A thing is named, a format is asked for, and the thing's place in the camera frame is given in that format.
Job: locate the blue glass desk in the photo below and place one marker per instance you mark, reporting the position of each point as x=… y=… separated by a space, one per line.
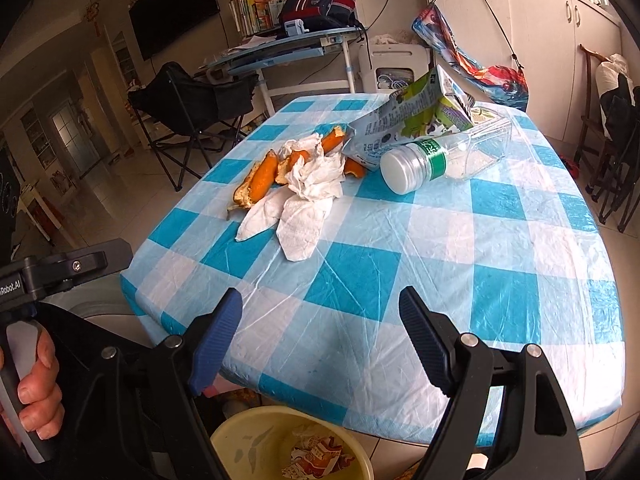
x=280 y=52

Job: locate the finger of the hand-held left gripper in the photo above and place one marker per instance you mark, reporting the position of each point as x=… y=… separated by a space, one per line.
x=75 y=266

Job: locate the black wall television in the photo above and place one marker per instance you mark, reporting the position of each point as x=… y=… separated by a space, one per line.
x=172 y=7

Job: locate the white floor appliance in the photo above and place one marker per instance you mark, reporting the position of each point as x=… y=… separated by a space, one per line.
x=390 y=62

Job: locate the red white wrapper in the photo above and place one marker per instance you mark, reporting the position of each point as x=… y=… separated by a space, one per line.
x=315 y=457

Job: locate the green white drink carton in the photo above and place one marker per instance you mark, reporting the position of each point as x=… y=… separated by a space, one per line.
x=400 y=115

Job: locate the dark wooden chair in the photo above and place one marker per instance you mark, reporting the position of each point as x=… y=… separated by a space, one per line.
x=592 y=110

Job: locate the person's left hand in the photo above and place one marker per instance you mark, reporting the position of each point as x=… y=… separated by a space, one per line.
x=42 y=400

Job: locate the colourful printed bag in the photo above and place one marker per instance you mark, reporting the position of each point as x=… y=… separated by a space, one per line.
x=450 y=45

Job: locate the folded black chair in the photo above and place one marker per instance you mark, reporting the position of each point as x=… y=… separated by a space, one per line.
x=620 y=125

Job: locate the red hanging ornament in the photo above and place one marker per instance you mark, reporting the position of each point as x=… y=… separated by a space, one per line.
x=93 y=17

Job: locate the small orange peel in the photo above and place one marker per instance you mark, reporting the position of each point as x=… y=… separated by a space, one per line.
x=298 y=157
x=354 y=170

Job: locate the long orange peel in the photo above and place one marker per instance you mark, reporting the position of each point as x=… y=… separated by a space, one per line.
x=260 y=182

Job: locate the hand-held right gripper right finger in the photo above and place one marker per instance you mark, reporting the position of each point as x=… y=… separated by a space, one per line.
x=425 y=340

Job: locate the white tissue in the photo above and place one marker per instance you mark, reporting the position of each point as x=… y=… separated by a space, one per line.
x=315 y=175
x=302 y=227
x=260 y=217

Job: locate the black folding camp chair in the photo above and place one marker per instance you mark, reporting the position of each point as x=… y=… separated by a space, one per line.
x=190 y=95

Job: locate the grey seat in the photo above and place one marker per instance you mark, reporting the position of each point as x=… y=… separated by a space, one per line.
x=125 y=320

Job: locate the row of books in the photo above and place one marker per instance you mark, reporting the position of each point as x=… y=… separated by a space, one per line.
x=252 y=15

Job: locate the clear plastic bottle white cap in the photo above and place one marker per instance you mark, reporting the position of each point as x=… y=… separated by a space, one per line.
x=430 y=160

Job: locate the white wall cabinet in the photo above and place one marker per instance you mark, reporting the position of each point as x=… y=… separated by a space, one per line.
x=545 y=50

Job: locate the dark blue red backpack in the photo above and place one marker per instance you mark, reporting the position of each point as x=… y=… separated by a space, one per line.
x=320 y=5

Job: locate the person's black trouser leg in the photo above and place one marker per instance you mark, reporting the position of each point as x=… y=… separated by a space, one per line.
x=65 y=385

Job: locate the blue white checked tablecloth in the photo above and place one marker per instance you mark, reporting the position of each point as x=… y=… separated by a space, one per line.
x=450 y=260

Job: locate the yellow plastic bin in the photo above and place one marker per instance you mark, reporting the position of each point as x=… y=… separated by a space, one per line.
x=240 y=440

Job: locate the white stuffed bag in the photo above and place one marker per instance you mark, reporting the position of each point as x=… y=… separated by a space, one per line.
x=617 y=67

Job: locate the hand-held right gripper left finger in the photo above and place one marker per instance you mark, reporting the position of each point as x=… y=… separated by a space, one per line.
x=215 y=340

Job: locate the small blue desk device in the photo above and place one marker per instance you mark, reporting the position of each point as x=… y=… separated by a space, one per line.
x=294 y=27

